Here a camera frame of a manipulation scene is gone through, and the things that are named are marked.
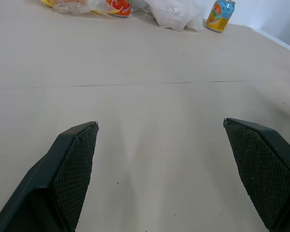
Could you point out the red orange drink can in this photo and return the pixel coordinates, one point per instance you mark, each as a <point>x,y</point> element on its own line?
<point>119,7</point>

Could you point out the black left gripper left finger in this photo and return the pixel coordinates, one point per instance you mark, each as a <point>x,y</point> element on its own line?
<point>62,178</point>

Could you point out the blue yellow drink can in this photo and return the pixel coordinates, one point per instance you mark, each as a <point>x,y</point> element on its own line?
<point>218,17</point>

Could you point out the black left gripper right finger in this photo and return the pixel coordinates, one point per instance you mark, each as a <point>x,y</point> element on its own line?
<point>263,169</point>

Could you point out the white crumpled plastic bag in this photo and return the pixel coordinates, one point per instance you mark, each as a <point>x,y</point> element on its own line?
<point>174,13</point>

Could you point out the clear plastic snack bag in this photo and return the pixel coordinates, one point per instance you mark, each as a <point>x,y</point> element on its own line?
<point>72,6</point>

